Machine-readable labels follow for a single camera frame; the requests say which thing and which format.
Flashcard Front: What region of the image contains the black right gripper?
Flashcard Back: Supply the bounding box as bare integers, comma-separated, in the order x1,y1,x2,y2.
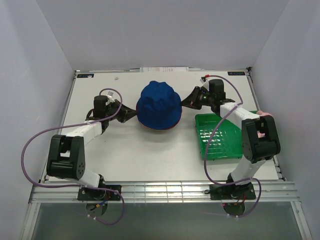
179,86,214,110

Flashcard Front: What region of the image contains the green plastic tray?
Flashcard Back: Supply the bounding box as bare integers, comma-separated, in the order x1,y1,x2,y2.
195,113,243,161

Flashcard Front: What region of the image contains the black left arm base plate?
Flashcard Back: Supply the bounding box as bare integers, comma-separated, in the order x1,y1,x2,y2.
77,187,121,201

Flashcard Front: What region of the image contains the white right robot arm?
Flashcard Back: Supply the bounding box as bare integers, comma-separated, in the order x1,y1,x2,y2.
181,75,281,200

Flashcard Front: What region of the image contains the aluminium front rail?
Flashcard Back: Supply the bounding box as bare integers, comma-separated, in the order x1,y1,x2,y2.
29,180,301,204

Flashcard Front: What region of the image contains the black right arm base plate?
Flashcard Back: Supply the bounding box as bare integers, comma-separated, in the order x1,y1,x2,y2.
204,183,256,200

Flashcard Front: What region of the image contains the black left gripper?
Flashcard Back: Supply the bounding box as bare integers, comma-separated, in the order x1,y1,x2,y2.
105,99,139,124

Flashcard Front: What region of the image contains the pink bucket hat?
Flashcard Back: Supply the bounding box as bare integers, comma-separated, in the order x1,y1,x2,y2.
256,110,273,138

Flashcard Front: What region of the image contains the blue bucket hat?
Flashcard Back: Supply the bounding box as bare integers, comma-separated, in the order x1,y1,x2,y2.
136,80,182,131

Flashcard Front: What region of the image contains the yellow bucket hat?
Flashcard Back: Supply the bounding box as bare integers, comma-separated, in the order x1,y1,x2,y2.
139,122,178,133

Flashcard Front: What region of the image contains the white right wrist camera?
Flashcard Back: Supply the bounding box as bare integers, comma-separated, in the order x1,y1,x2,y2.
200,74,209,90

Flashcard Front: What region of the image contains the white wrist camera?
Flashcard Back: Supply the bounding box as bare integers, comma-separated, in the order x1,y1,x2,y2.
105,91,116,102
200,74,209,90

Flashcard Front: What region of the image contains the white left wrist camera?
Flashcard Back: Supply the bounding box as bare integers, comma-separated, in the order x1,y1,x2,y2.
105,91,116,102

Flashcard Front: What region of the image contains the dark red bucket hat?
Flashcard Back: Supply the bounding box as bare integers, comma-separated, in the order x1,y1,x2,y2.
136,106,183,131

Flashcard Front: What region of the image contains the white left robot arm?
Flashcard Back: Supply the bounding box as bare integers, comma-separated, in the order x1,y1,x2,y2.
46,95,138,200

